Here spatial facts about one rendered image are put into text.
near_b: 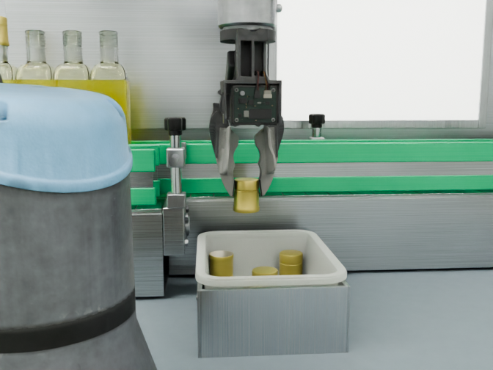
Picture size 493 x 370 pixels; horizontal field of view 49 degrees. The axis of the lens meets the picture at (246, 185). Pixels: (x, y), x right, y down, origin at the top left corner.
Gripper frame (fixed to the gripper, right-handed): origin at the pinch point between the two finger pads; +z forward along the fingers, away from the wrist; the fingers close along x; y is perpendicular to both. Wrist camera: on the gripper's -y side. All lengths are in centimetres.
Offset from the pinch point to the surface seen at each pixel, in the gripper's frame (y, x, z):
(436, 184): -12.2, 33.1, 2.5
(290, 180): -13.1, 8.6, 1.6
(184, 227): -3.3, -8.5, 6.4
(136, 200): -4.4, -15.2, 2.7
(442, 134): -31, 43, -4
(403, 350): 16.5, 16.1, 16.9
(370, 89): -29.0, 27.0, -13.4
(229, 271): -1.9, -2.2, 12.7
